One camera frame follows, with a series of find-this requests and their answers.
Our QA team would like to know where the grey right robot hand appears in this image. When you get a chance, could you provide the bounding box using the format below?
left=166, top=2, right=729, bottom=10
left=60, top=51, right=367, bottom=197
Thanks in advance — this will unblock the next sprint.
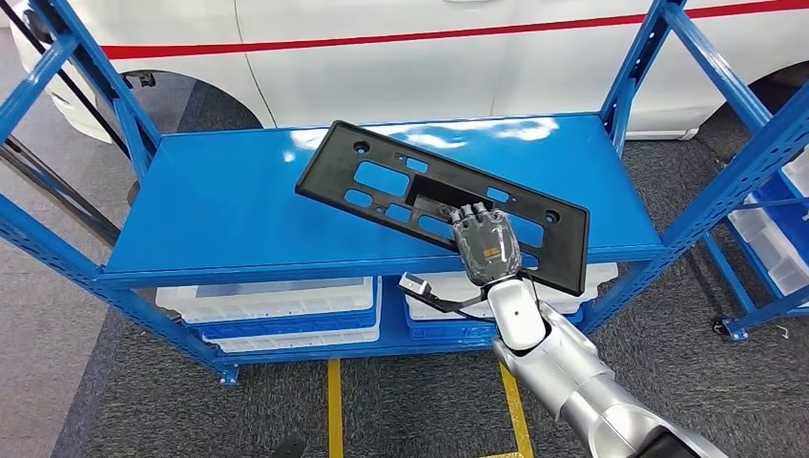
left=446, top=201, right=524, bottom=283

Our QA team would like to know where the black plastic plate part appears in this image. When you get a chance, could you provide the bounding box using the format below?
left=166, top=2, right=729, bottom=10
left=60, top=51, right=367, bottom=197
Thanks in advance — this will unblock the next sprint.
left=295, top=119, right=591, bottom=299

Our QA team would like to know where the large blue metal shelf rack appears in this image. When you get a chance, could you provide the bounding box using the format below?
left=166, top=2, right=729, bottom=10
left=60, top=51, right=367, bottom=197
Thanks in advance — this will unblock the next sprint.
left=0, top=0, right=809, bottom=386

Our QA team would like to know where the black robot body part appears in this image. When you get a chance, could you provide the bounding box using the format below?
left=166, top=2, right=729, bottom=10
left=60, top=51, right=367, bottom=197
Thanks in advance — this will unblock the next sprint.
left=271, top=436, right=308, bottom=458

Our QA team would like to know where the clear plastic bin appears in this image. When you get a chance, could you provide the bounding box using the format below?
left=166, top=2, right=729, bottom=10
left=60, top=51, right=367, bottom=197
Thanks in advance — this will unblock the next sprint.
left=201, top=325, right=381, bottom=354
left=155, top=277, right=375, bottom=324
left=404, top=261, right=619, bottom=322
left=728, top=196, right=809, bottom=299

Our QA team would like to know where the white car with red stripe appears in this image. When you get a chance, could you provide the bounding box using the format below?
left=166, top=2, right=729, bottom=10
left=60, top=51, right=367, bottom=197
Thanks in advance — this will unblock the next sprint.
left=9, top=0, right=809, bottom=143

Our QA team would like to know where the blue metal side rack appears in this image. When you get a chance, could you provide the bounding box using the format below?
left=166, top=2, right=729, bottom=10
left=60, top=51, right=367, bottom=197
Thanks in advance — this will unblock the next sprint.
left=701, top=145, right=809, bottom=343

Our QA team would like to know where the blue plastic bin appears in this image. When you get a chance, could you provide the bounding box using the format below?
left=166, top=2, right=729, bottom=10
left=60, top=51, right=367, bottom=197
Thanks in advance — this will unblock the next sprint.
left=755, top=170, right=809, bottom=267

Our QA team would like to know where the black stanchion pole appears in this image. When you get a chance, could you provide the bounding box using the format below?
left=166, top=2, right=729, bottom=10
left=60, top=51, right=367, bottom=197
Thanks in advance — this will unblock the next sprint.
left=0, top=3, right=141, bottom=209

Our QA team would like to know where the chrome stanchion pole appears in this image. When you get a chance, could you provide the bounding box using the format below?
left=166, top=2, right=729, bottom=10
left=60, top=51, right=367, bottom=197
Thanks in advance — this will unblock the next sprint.
left=0, top=134, right=122, bottom=249

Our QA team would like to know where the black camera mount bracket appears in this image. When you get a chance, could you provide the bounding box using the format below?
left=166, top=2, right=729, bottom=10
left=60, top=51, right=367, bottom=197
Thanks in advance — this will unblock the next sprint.
left=399, top=284, right=494, bottom=316

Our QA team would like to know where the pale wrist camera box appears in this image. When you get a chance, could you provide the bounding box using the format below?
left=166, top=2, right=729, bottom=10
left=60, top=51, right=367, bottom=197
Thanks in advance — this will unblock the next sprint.
left=399, top=272, right=433, bottom=299

